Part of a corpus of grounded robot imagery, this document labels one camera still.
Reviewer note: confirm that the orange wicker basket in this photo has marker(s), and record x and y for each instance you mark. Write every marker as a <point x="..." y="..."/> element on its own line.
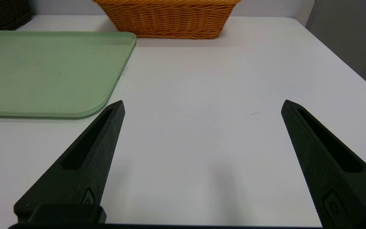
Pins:
<point x="170" y="19"/>

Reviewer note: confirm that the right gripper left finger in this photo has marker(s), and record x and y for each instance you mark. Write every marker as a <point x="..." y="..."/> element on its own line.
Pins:
<point x="81" y="168"/>

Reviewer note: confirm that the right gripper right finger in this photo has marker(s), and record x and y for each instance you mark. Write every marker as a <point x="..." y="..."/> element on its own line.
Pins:
<point x="329" y="165"/>

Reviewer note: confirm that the dark brown wicker basket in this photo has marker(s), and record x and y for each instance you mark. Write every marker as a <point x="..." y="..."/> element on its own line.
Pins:
<point x="2" y="14"/>

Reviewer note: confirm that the light green plastic tray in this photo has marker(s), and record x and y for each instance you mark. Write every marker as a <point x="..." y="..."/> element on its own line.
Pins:
<point x="43" y="73"/>

